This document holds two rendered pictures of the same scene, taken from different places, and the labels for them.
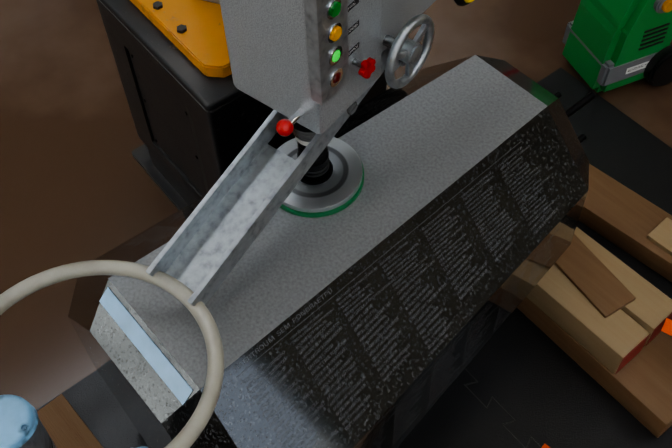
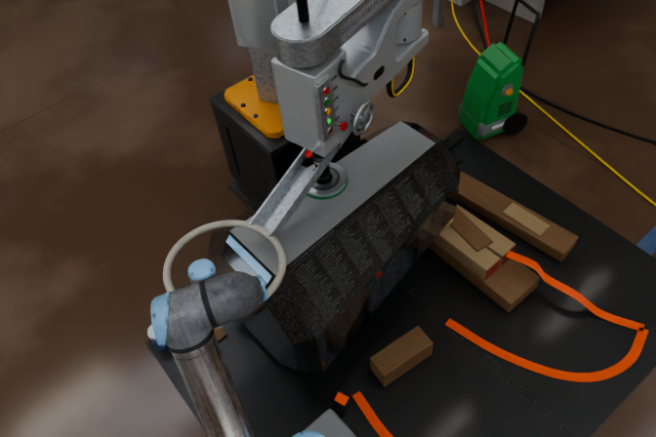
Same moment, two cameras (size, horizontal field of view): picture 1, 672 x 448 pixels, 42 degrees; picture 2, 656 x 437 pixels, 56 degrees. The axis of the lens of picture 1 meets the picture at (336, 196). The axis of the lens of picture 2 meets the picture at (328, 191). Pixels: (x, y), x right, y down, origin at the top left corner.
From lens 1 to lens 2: 0.94 m
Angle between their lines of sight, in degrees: 4
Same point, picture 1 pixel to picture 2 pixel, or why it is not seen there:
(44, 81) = (178, 149)
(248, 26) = (291, 110)
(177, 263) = (262, 219)
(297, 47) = (312, 118)
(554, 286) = (451, 238)
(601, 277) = (475, 232)
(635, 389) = (495, 288)
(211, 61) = (271, 131)
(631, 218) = (494, 204)
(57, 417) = not seen: hidden behind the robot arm
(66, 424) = not seen: hidden behind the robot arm
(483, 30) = (415, 110)
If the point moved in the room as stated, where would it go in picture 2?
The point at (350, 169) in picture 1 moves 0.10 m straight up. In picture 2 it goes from (341, 177) to (339, 161)
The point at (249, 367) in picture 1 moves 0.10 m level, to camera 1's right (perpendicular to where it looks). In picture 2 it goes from (297, 265) to (320, 263)
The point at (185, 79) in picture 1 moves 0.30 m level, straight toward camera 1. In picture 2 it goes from (259, 139) to (270, 180)
